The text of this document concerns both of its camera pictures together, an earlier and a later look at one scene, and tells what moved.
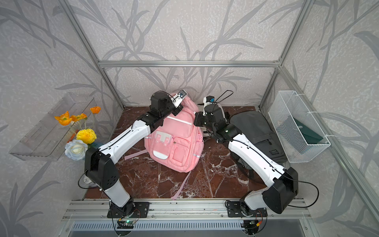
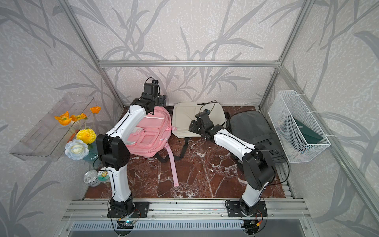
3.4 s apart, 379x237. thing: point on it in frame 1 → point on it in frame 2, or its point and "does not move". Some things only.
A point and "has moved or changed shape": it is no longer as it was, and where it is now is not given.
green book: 310,135 does not move
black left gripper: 177,109 → 162,99
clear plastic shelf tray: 47,140 does not move
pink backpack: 176,142 has moved or changed shape
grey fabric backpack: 258,134 does not move
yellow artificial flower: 87,136 does not move
